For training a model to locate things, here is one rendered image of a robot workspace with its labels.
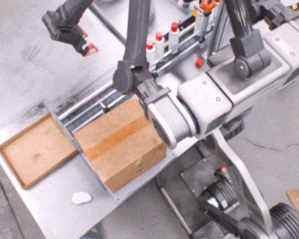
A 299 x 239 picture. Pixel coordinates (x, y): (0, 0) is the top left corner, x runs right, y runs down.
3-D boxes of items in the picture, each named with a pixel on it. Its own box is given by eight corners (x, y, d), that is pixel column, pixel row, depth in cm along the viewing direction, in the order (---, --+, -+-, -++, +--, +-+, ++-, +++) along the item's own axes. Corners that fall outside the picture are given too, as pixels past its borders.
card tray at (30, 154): (51, 114, 157) (48, 111, 154) (78, 151, 149) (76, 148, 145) (-1, 149, 151) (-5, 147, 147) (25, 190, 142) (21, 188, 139)
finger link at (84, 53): (96, 37, 131) (80, 32, 124) (105, 48, 129) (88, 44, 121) (88, 49, 134) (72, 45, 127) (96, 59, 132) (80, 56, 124)
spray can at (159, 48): (160, 53, 164) (159, 27, 145) (166, 59, 162) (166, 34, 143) (152, 58, 163) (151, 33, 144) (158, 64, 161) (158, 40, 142)
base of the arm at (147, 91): (147, 121, 93) (145, 104, 82) (134, 102, 96) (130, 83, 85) (170, 107, 94) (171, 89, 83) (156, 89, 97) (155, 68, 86)
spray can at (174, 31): (173, 44, 166) (175, 18, 147) (179, 50, 164) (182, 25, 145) (166, 50, 165) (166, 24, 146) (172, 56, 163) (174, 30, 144)
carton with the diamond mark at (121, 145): (139, 120, 152) (134, 95, 127) (166, 157, 144) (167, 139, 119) (87, 152, 146) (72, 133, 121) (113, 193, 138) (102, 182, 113)
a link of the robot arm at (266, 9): (271, 13, 96) (284, 6, 98) (250, -7, 100) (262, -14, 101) (260, 33, 105) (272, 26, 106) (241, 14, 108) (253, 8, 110)
